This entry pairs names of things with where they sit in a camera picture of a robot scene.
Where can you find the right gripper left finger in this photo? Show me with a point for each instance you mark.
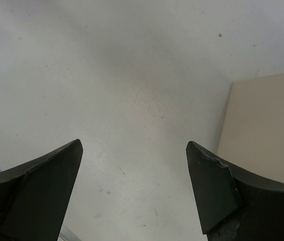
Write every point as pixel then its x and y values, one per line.
pixel 34 196

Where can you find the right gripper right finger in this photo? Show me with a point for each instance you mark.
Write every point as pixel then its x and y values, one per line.
pixel 233 203

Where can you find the brown paper bag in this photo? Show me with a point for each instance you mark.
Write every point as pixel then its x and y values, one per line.
pixel 253 131

